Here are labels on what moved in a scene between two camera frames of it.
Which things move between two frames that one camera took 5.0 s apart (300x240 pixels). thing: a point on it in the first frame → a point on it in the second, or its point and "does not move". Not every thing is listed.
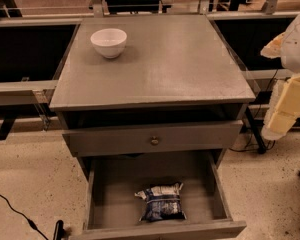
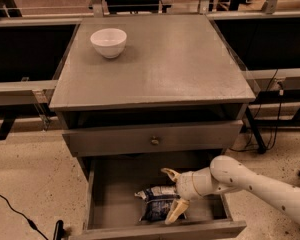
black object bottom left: [59, 230] does not move
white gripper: [297, 47] → [184, 185]
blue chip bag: [162, 202] does not move
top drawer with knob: [154, 139] does not move
